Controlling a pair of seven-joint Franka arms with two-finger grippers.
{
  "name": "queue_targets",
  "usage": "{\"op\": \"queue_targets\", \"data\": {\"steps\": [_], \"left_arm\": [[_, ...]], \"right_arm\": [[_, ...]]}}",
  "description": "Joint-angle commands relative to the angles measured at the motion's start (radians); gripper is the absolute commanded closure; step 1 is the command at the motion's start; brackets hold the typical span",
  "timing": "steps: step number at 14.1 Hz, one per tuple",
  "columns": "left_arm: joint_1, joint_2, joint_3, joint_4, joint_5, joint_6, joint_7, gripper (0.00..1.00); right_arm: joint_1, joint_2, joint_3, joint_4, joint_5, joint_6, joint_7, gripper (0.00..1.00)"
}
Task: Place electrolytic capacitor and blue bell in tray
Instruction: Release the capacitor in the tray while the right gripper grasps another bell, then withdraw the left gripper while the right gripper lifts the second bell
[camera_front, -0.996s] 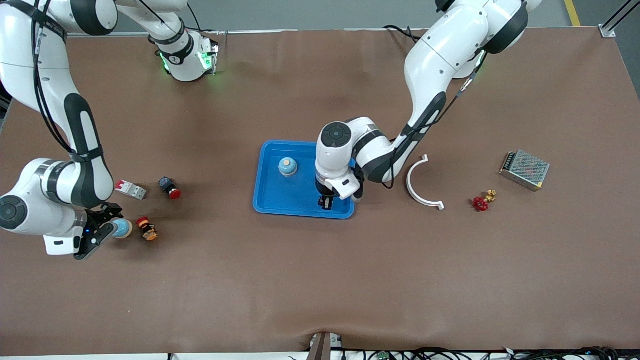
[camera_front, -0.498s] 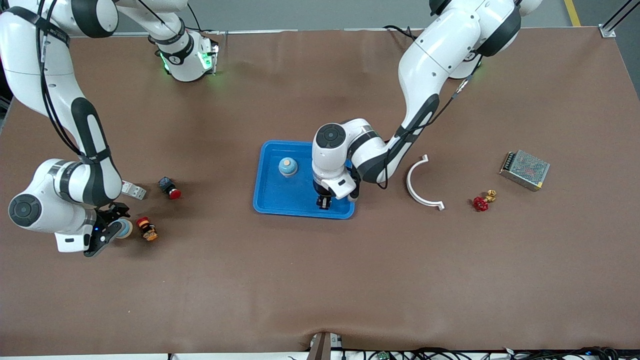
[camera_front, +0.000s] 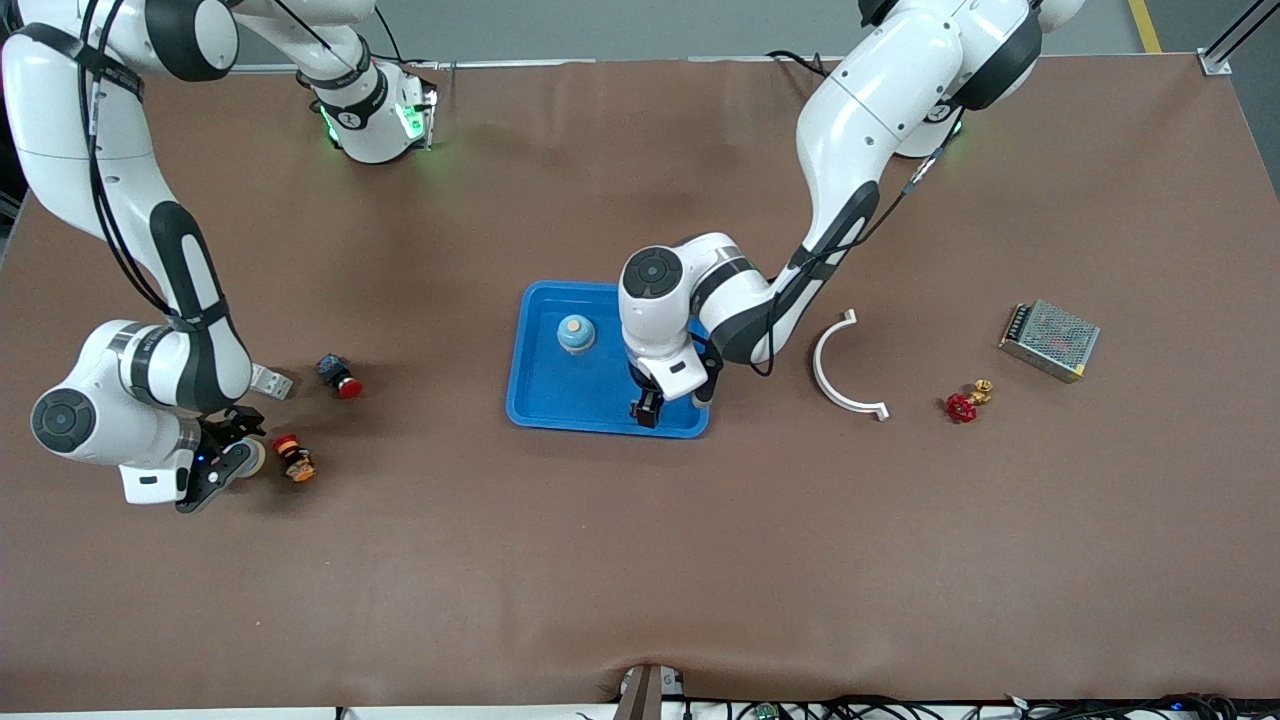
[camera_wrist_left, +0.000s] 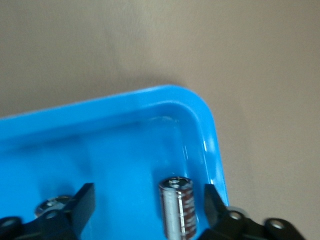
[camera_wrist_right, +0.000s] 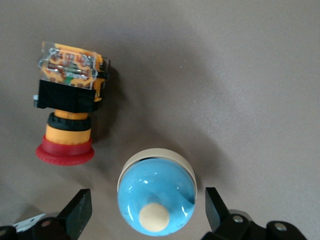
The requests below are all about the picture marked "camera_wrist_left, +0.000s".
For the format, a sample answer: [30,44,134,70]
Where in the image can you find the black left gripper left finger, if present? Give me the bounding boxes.
[0,182,96,240]

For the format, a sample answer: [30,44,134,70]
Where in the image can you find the short brown electrolytic capacitor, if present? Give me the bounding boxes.
[158,176,198,240]

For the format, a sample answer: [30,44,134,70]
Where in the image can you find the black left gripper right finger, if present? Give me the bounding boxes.
[201,183,307,240]

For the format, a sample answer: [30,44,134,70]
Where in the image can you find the blue plastic tray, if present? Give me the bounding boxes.
[0,84,230,240]

